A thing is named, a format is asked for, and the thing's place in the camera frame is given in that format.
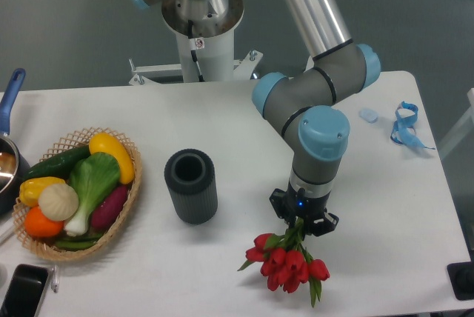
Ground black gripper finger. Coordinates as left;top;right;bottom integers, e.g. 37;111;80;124
304;212;338;237
269;188;293;224

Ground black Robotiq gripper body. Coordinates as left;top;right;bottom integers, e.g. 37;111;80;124
283;187;329;224

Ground red tulip bouquet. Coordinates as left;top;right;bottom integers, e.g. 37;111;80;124
239;218;330;307

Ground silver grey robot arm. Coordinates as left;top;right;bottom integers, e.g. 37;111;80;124
132;0;381;236

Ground dark grey ribbed vase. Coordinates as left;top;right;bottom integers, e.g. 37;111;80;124
164;148;218;224

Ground small pale blue cap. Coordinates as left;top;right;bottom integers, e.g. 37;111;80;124
358;108;378;124

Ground light blue ribbon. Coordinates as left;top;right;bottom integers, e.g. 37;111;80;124
390;101;435;150

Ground black device at edge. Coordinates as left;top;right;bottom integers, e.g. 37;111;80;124
447;261;473;301

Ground purple sweet potato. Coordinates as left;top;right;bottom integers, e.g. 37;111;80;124
90;185;128;232

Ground green bok choy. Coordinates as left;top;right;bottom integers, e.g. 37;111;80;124
64;153;120;237

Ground green pea pods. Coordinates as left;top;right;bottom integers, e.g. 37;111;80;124
54;234;102;251

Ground cream steamed bun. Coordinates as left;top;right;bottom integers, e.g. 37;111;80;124
38;184;79;221

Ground green cucumber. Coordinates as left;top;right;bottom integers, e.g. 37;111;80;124
23;146;90;180

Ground woven wicker basket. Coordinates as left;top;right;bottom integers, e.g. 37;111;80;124
12;127;142;262

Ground small clear clip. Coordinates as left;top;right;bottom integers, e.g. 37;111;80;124
50;264;59;293

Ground orange fruit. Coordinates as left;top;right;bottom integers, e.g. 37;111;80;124
24;206;64;238

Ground yellow bell pepper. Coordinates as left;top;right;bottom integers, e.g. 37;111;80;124
19;176;66;207

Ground black smartphone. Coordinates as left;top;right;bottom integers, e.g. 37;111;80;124
1;264;50;317

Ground white frame at right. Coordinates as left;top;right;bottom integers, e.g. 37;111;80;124
438;88;473;161

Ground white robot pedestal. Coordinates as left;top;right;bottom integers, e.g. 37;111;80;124
129;0;264;85

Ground blue handled saucepan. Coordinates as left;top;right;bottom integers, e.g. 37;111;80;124
1;68;30;215

